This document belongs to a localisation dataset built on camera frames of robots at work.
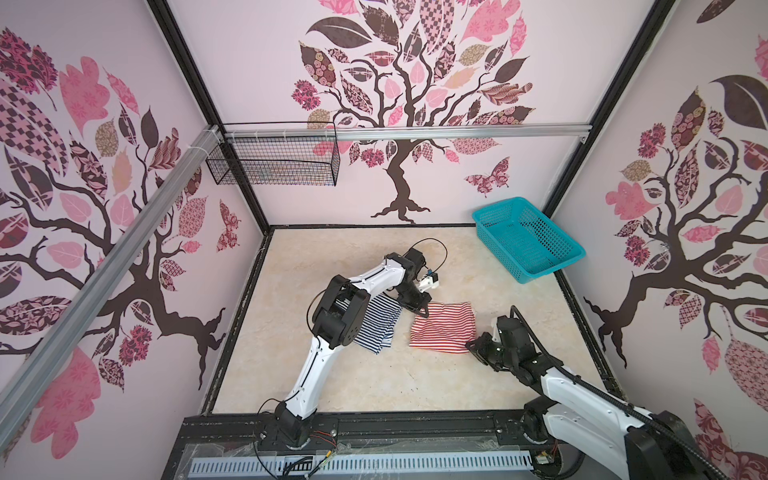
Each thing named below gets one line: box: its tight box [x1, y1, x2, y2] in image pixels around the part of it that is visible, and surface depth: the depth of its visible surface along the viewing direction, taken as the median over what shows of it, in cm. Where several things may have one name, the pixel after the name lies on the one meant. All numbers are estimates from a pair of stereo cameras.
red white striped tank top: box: [409, 302, 477, 353], surface depth 92 cm
